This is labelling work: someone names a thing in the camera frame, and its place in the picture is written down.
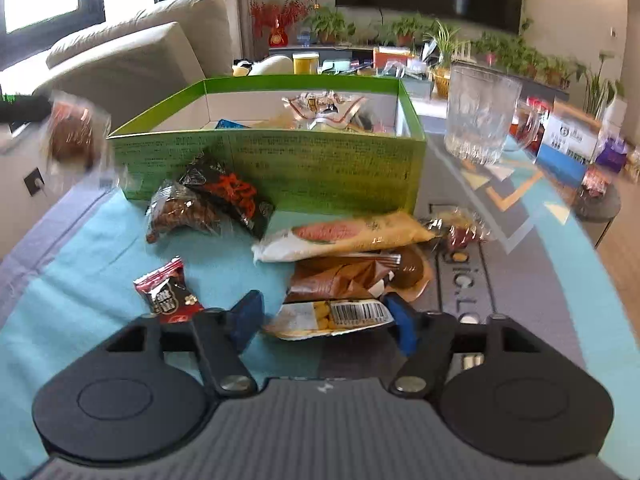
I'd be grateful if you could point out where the yellow white plush toy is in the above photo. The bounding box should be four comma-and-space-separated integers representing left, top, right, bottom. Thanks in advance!
232, 55, 293, 77

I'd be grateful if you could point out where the dark television cabinet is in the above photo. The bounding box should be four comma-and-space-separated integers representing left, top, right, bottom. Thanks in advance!
267, 42, 571, 101

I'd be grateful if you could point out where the blue white carton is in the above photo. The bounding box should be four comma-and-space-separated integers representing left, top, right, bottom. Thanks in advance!
535, 105, 603, 186

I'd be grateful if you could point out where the clear packet of brown nuts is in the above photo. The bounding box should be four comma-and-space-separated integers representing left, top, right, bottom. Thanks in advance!
145, 180, 223, 245

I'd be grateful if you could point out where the row of potted plants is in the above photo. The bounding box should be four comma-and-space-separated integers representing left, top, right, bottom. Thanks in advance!
300, 2, 626, 116

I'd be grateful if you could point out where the wall socket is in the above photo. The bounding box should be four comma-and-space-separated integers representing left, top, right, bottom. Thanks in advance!
24, 167, 46, 197

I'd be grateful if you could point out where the small red black packet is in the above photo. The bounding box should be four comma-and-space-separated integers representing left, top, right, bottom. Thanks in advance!
133, 256, 206, 323

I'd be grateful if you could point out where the purple packet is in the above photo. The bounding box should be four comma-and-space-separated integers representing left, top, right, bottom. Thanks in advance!
595, 137, 628, 171

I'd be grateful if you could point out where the spider plant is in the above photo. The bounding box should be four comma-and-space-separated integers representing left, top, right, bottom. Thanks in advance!
422, 20, 466, 73

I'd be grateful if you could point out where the teal printed mat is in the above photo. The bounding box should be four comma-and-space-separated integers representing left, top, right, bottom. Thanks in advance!
0, 110, 640, 480

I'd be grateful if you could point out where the red box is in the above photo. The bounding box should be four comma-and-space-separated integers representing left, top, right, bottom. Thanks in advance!
374, 46, 416, 68

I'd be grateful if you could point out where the round brown snack packet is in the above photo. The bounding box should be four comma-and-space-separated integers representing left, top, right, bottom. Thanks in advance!
390, 245, 433, 291

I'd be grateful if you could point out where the glass mug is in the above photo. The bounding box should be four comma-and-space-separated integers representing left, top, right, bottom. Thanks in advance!
444, 62, 543, 166

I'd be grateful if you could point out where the black orange snack packet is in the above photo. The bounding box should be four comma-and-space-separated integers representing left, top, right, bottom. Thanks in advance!
179, 152, 275, 238

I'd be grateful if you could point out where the grey blue cloth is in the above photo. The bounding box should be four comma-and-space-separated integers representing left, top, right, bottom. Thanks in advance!
0, 180, 116, 306

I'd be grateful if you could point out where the round black side table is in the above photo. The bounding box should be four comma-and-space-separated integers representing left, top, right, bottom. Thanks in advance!
570, 180, 623, 248

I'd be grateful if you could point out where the clear packet of yellow snacks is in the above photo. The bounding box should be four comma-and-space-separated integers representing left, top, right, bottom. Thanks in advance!
262, 297, 396, 341

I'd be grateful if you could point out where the beige sofa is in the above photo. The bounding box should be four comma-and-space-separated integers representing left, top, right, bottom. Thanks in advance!
32, 0, 236, 126

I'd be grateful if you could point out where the yellow cylindrical can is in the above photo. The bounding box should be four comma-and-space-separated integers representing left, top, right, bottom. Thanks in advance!
292, 51, 321, 76

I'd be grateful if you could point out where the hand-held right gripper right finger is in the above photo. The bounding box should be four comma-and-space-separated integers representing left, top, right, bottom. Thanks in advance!
382, 292, 541, 398

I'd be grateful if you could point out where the red flower bouquet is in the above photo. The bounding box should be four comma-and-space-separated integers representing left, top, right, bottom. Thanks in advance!
249, 0, 311, 43

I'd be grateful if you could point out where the clear red trimmed packet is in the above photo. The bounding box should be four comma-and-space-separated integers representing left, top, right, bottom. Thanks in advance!
282, 91, 368, 131

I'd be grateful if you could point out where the red black snack bag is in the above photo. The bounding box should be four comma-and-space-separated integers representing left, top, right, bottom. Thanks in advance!
510, 97, 553, 156

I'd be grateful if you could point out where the green cardboard box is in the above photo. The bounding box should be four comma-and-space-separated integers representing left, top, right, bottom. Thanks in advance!
106, 76, 427, 215

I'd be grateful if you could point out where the long yellow white packet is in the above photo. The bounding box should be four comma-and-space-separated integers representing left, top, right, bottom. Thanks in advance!
251, 210, 436, 263

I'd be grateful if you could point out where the wicker basket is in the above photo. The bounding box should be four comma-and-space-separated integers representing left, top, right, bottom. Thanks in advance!
431, 67, 453, 98

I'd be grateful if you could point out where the clear packet with red snack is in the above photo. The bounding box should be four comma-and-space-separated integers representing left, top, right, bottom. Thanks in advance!
425, 210, 493, 253

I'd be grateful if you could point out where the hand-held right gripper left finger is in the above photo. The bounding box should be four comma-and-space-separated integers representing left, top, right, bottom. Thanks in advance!
105, 290, 266, 398

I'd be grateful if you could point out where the clear packet with brown snack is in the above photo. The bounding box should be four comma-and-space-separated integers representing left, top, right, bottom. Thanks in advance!
40, 91, 113, 176

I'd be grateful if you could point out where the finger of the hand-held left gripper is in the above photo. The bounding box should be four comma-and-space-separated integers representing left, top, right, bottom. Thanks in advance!
0, 94, 53, 123

